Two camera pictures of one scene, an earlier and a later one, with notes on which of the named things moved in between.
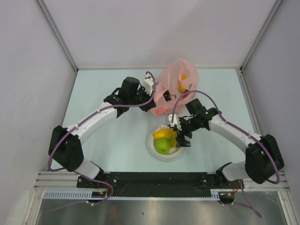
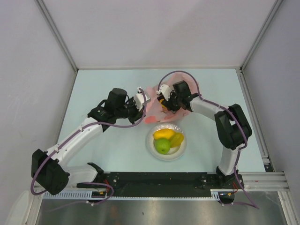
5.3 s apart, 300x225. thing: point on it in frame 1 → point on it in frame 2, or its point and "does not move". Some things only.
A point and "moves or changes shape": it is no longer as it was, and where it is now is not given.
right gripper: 181,141 → 168,104
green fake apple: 162,146 does not move
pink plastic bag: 180,77 moves or changes shape
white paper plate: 173,153 does not move
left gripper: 149,106 → 138,115
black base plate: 156,184 does not move
